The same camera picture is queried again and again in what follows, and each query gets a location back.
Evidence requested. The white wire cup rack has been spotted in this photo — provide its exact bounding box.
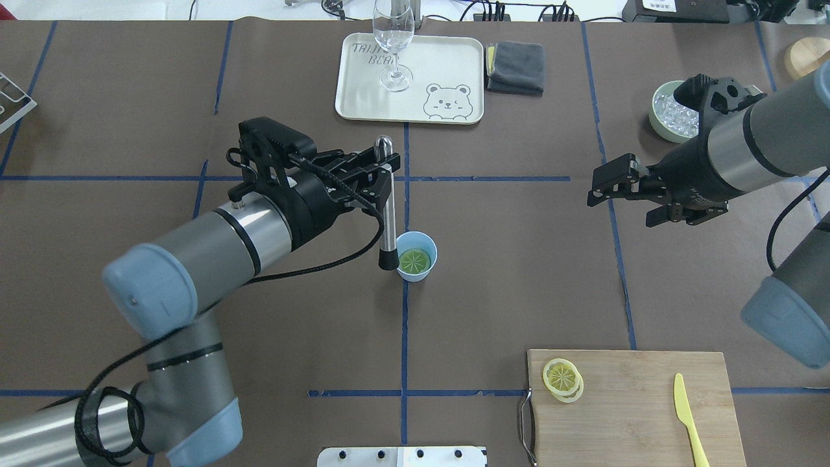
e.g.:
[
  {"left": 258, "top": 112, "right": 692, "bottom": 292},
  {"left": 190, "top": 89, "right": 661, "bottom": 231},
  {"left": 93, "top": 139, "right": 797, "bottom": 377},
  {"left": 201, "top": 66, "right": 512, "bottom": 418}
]
[{"left": 1, "top": 72, "right": 38, "bottom": 133}]

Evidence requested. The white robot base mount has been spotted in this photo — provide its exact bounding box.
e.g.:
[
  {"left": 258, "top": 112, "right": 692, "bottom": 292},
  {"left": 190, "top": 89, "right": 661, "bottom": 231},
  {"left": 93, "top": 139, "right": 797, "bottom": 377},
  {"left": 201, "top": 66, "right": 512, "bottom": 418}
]
[{"left": 316, "top": 446, "right": 488, "bottom": 466}]

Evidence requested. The yellow lemon slice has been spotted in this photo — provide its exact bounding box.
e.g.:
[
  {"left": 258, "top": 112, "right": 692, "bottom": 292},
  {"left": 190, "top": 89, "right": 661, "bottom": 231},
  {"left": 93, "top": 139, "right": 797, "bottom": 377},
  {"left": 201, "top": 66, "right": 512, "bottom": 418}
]
[
  {"left": 541, "top": 358, "right": 584, "bottom": 404},
  {"left": 398, "top": 248, "right": 432, "bottom": 275}
]

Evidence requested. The bamboo cutting board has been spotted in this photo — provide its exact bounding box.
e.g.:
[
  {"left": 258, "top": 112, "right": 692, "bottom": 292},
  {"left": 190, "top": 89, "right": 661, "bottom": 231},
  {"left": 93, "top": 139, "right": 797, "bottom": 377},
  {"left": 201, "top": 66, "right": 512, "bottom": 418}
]
[{"left": 527, "top": 349, "right": 746, "bottom": 466}]

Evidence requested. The green bowl of ice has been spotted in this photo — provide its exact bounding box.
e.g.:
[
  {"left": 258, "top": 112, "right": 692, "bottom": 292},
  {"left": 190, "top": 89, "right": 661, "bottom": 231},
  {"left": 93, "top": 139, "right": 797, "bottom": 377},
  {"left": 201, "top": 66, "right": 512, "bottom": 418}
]
[{"left": 648, "top": 80, "right": 699, "bottom": 144}]

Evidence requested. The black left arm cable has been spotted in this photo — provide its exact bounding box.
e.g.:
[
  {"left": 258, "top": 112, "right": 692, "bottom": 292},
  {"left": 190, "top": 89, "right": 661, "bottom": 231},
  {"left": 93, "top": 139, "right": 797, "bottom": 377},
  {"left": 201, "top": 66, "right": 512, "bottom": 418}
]
[{"left": 75, "top": 156, "right": 386, "bottom": 458}]

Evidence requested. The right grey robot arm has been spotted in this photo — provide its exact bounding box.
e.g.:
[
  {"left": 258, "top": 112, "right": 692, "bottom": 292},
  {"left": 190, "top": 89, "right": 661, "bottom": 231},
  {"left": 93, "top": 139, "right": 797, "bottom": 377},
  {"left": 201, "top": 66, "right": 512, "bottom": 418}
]
[{"left": 587, "top": 63, "right": 829, "bottom": 370}]

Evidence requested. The light blue plastic cup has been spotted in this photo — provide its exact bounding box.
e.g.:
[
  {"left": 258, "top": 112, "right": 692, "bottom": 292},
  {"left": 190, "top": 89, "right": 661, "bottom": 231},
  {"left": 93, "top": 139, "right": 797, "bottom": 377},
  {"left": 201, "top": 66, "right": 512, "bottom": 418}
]
[{"left": 397, "top": 231, "right": 438, "bottom": 283}]

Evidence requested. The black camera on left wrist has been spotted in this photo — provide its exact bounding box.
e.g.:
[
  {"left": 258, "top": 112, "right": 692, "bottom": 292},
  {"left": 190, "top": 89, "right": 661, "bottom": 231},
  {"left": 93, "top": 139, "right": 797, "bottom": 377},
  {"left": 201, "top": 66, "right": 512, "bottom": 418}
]
[{"left": 226, "top": 116, "right": 317, "bottom": 203}]

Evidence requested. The steel muddler black tip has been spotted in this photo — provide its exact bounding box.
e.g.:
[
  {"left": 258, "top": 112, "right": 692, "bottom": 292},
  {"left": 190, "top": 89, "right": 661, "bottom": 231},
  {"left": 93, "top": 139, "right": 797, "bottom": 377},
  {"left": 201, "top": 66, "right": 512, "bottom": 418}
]
[{"left": 374, "top": 135, "right": 398, "bottom": 271}]

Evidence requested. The folded grey cloth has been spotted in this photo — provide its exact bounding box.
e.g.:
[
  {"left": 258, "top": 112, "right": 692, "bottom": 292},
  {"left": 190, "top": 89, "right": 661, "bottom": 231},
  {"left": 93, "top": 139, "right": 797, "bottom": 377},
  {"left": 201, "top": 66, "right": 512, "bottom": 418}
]
[{"left": 485, "top": 41, "right": 547, "bottom": 95}]

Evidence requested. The black box device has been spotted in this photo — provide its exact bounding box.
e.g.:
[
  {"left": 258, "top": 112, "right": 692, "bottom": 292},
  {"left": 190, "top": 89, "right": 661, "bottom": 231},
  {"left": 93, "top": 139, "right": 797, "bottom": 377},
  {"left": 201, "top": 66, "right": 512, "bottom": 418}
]
[{"left": 621, "top": 1, "right": 729, "bottom": 24}]

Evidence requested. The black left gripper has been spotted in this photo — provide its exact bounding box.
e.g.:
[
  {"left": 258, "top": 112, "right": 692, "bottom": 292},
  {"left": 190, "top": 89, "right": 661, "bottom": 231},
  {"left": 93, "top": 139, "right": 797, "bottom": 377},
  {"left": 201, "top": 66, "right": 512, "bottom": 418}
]
[{"left": 272, "top": 147, "right": 401, "bottom": 250}]

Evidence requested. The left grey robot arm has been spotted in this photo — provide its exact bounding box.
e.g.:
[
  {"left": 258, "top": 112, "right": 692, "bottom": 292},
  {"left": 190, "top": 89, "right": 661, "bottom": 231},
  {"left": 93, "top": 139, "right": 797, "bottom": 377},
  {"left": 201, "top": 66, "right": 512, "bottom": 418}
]
[{"left": 2, "top": 136, "right": 400, "bottom": 466}]

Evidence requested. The cream bear serving tray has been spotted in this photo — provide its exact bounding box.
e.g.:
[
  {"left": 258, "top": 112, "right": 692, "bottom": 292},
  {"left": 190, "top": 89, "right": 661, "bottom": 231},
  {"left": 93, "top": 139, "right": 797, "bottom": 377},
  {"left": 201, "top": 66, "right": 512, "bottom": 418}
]
[{"left": 334, "top": 32, "right": 485, "bottom": 125}]

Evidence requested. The yellow plastic knife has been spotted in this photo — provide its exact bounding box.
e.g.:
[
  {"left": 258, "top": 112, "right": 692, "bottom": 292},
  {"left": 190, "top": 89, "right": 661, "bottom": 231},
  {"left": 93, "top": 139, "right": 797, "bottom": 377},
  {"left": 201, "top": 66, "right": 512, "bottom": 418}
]
[{"left": 673, "top": 373, "right": 711, "bottom": 466}]

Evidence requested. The clear wine glass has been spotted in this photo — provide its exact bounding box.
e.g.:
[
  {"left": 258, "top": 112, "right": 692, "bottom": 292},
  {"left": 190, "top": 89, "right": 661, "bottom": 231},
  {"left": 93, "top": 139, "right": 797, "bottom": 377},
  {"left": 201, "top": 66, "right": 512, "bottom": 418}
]
[{"left": 372, "top": 1, "right": 415, "bottom": 92}]

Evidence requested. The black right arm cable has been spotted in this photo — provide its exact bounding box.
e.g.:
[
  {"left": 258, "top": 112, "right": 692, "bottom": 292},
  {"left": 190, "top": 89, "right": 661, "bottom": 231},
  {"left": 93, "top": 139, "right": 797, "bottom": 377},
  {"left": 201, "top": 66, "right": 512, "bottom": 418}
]
[{"left": 766, "top": 169, "right": 830, "bottom": 272}]

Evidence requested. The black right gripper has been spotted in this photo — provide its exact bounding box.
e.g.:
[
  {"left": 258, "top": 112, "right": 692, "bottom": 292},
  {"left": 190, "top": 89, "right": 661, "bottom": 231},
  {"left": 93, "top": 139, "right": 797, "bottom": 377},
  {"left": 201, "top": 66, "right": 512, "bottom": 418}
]
[{"left": 587, "top": 136, "right": 730, "bottom": 228}]

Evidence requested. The black power strip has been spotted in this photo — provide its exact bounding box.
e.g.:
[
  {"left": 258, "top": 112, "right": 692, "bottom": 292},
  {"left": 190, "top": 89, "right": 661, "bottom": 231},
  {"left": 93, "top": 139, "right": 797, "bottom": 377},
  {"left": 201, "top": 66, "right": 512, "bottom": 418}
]
[{"left": 459, "top": 1, "right": 579, "bottom": 23}]

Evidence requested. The round wooden stand base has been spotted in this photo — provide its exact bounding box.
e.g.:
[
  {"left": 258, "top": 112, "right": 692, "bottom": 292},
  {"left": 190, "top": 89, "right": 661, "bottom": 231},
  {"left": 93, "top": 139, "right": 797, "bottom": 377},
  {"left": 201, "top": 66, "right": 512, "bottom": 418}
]
[{"left": 785, "top": 36, "right": 829, "bottom": 80}]

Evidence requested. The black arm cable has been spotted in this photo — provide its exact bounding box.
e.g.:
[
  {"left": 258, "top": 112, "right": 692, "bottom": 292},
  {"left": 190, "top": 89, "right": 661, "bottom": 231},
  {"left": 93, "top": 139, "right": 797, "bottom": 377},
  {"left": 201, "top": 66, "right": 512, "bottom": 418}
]
[
  {"left": 75, "top": 156, "right": 386, "bottom": 458},
  {"left": 766, "top": 169, "right": 830, "bottom": 272}
]

